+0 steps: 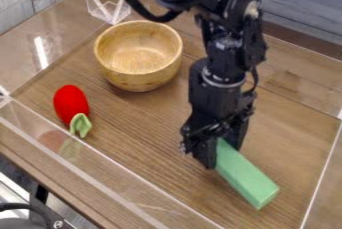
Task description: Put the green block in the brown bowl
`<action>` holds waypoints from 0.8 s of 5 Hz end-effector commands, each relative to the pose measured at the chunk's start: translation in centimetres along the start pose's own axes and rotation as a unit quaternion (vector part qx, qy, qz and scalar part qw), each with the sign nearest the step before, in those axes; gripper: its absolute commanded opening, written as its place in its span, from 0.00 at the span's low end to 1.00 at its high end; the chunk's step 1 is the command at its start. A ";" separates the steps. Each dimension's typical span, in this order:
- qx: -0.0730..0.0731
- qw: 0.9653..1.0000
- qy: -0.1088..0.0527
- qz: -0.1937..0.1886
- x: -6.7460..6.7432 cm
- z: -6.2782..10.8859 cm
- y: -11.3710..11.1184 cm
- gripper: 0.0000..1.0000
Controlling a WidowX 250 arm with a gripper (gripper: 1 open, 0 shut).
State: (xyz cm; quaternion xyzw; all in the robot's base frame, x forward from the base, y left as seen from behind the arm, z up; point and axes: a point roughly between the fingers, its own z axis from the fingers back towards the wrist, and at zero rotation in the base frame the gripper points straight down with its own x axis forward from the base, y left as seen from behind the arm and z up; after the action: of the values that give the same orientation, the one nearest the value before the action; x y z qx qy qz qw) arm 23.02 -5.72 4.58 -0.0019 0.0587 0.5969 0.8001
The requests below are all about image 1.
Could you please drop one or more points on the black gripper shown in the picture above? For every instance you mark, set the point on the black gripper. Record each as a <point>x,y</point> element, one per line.
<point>220,111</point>

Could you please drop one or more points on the green rectangular block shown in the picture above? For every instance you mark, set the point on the green rectangular block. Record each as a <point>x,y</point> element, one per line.
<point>246,178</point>

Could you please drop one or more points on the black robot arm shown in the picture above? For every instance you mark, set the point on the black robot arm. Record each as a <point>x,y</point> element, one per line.
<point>235,49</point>

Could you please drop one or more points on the light wooden bowl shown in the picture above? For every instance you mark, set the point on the light wooden bowl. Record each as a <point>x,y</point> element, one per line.
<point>139,55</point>

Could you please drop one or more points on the clear acrylic front barrier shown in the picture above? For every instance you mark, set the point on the clear acrylic front barrier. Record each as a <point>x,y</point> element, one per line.
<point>115,198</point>

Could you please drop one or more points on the red felt strawberry toy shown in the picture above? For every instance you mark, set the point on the red felt strawberry toy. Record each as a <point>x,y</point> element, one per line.
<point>72,109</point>

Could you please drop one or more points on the clear acrylic corner bracket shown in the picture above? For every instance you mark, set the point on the clear acrylic corner bracket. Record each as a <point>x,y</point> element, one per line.
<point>111,12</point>

